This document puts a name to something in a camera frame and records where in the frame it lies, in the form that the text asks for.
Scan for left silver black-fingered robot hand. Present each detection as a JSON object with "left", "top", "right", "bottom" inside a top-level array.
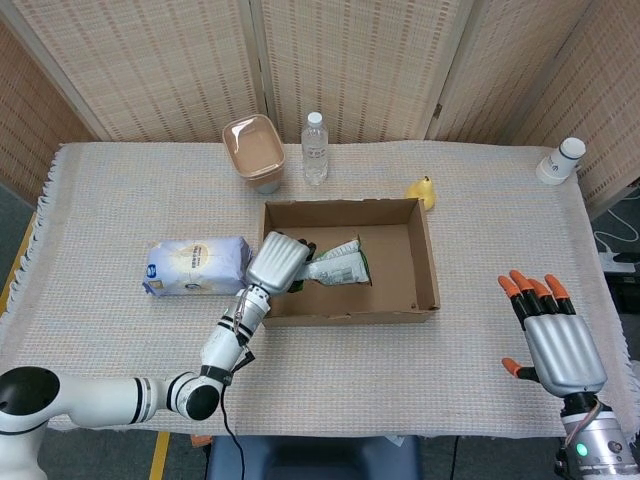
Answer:
[{"left": 245, "top": 230, "right": 318, "bottom": 294}]

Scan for right silver orange-tipped robot hand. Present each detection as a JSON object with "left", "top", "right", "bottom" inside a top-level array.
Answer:
[{"left": 496, "top": 269, "right": 608, "bottom": 399}]

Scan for green snack packet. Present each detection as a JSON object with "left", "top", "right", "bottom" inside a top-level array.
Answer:
[{"left": 294, "top": 239, "right": 374, "bottom": 292}]

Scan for blue-and-white bag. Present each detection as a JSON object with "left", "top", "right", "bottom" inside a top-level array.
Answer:
[{"left": 141, "top": 235, "right": 255, "bottom": 299}]

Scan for brown cardboard box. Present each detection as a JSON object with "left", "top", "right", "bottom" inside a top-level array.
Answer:
[{"left": 259, "top": 196, "right": 442, "bottom": 328}]

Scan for white power strip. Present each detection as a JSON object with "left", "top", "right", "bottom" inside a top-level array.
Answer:
[{"left": 598, "top": 251, "right": 637, "bottom": 274}]

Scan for brown lidded food container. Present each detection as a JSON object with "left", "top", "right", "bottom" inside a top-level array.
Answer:
[{"left": 221, "top": 113, "right": 287, "bottom": 195}]

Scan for clear plastic water bottle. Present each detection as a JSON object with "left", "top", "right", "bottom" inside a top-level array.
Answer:
[{"left": 301, "top": 111, "right": 331, "bottom": 187}]

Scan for woven beige tablecloth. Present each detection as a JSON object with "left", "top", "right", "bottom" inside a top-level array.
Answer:
[{"left": 0, "top": 141, "right": 640, "bottom": 451}]

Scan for yellow pear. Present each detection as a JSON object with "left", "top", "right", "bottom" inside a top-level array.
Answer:
[{"left": 404, "top": 174, "right": 438, "bottom": 211}]

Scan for white plastic jar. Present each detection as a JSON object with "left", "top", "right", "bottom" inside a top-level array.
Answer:
[{"left": 535, "top": 137, "right": 587, "bottom": 187}]

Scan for blue padded chair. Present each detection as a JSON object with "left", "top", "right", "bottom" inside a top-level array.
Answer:
[{"left": 205, "top": 434, "right": 422, "bottom": 480}]

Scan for bamboo folding screen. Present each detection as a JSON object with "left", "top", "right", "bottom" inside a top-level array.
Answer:
[{"left": 0, "top": 0, "right": 640, "bottom": 221}]

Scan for white power cable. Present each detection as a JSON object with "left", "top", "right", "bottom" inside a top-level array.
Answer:
[{"left": 592, "top": 188, "right": 640, "bottom": 257}]

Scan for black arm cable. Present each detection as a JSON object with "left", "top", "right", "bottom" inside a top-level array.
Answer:
[{"left": 218, "top": 348, "right": 254, "bottom": 480}]

